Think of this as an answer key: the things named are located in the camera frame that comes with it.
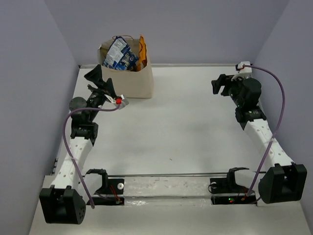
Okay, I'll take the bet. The orange snack packet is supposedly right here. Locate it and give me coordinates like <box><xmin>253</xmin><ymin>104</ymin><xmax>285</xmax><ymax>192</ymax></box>
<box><xmin>136</xmin><ymin>35</ymin><xmax>147</xmax><ymax>71</ymax></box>

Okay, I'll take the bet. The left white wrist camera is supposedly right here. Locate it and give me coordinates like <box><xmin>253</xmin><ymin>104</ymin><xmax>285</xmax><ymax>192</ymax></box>
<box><xmin>105</xmin><ymin>94</ymin><xmax>129</xmax><ymax>110</ymax></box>

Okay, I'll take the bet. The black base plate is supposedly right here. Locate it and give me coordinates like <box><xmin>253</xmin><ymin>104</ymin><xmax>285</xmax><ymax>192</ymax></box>
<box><xmin>92</xmin><ymin>178</ymin><xmax>125</xmax><ymax>206</ymax></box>
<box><xmin>208</xmin><ymin>177</ymin><xmax>258</xmax><ymax>205</ymax></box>

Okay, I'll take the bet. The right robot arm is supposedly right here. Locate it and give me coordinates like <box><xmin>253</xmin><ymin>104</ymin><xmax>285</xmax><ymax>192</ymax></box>
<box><xmin>211</xmin><ymin>74</ymin><xmax>307</xmax><ymax>204</ymax></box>

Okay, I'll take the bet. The white front board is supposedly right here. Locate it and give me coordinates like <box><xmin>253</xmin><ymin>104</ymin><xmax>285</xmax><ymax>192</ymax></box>
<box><xmin>30</xmin><ymin>175</ymin><xmax>310</xmax><ymax>235</ymax></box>

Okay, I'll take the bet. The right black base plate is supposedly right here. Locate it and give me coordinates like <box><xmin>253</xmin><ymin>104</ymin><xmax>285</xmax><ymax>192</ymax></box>
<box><xmin>208</xmin><ymin>177</ymin><xmax>258</xmax><ymax>205</ymax></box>

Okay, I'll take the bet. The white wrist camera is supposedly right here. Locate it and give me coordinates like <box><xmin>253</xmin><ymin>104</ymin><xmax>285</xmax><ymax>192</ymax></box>
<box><xmin>105</xmin><ymin>94</ymin><xmax>129</xmax><ymax>110</ymax></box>
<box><xmin>231</xmin><ymin>61</ymin><xmax>252</xmax><ymax>81</ymax></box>

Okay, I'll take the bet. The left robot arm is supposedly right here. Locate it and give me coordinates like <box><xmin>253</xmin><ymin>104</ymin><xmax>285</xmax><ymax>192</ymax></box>
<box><xmin>39</xmin><ymin>65</ymin><xmax>123</xmax><ymax>225</ymax></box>

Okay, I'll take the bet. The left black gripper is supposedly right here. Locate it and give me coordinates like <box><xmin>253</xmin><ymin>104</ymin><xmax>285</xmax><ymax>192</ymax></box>
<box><xmin>84</xmin><ymin>65</ymin><xmax>117</xmax><ymax>122</ymax></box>

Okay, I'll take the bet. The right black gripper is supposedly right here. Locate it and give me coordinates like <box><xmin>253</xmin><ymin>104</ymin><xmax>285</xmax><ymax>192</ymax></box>
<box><xmin>211</xmin><ymin>73</ymin><xmax>246</xmax><ymax>107</ymax></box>

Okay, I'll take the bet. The blue snack packet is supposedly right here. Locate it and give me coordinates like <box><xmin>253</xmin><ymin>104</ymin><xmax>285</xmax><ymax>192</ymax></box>
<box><xmin>102</xmin><ymin>36</ymin><xmax>139</xmax><ymax>71</ymax></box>

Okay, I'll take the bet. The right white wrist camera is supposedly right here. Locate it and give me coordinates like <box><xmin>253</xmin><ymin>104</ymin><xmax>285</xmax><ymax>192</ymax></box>
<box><xmin>231</xmin><ymin>61</ymin><xmax>252</xmax><ymax>81</ymax></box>

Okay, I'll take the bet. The beige paper bag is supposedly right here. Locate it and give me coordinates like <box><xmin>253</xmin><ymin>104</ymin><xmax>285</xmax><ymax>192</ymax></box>
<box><xmin>97</xmin><ymin>35</ymin><xmax>154</xmax><ymax>99</ymax></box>

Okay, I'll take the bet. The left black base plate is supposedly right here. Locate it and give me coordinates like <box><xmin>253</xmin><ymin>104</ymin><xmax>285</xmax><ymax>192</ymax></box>
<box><xmin>92</xmin><ymin>178</ymin><xmax>125</xmax><ymax>206</ymax></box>

